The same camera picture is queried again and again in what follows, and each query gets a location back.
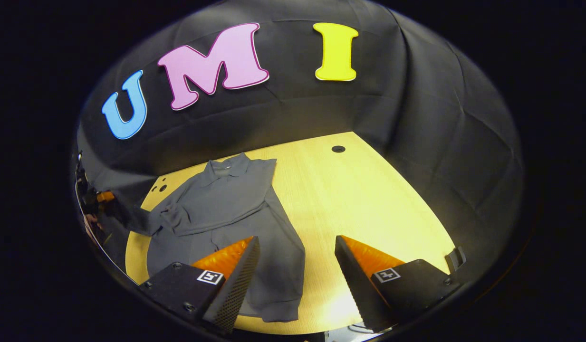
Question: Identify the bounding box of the small black table bracket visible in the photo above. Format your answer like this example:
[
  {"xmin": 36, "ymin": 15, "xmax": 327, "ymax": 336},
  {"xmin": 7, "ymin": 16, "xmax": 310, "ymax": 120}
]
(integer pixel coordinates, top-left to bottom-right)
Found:
[{"xmin": 445, "ymin": 246, "xmax": 467, "ymax": 272}]

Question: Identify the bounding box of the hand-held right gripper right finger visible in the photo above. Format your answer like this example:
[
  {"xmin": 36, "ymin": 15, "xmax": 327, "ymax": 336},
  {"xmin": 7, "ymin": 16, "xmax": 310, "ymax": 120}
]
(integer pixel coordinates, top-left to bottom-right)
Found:
[{"xmin": 334, "ymin": 235, "xmax": 462, "ymax": 333}]

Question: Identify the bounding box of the black backdrop cloth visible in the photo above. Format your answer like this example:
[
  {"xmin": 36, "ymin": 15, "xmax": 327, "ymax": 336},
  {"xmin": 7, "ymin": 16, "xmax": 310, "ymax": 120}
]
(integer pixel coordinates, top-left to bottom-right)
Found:
[{"xmin": 74, "ymin": 0, "xmax": 524, "ymax": 285}]

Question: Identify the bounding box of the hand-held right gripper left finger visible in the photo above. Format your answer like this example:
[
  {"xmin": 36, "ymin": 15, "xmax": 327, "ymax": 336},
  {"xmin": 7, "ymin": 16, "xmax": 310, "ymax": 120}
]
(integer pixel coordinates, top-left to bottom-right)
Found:
[{"xmin": 138, "ymin": 236, "xmax": 261, "ymax": 335}]

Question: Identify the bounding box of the grey collared shirt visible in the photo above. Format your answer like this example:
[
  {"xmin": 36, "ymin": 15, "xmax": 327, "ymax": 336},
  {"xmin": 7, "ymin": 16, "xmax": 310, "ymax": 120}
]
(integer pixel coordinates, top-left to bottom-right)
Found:
[{"xmin": 126, "ymin": 152, "xmax": 307, "ymax": 323}]

